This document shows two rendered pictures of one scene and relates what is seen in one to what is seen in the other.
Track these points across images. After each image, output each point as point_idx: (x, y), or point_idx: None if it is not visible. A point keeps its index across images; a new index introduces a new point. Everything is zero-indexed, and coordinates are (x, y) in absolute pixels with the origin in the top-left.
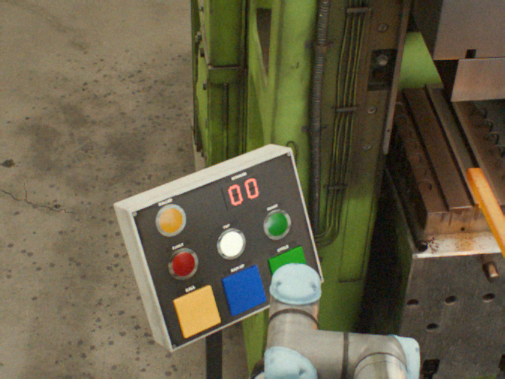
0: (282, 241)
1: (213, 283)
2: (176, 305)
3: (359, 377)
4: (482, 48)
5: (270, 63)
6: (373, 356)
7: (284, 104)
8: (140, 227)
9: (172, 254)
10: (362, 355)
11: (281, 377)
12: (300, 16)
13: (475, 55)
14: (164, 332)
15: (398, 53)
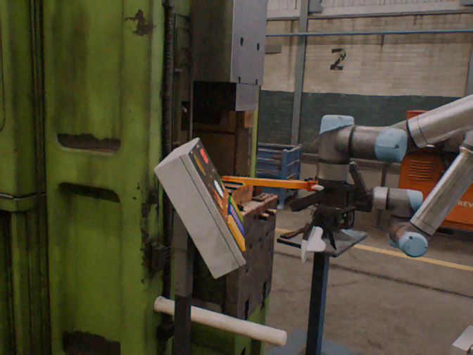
0: (224, 191)
1: (228, 214)
2: (231, 225)
3: (424, 120)
4: (241, 77)
5: (130, 121)
6: (410, 119)
7: (152, 140)
8: (195, 166)
9: (211, 189)
10: (402, 125)
11: (402, 139)
12: (158, 71)
13: (240, 81)
14: (236, 248)
15: (191, 103)
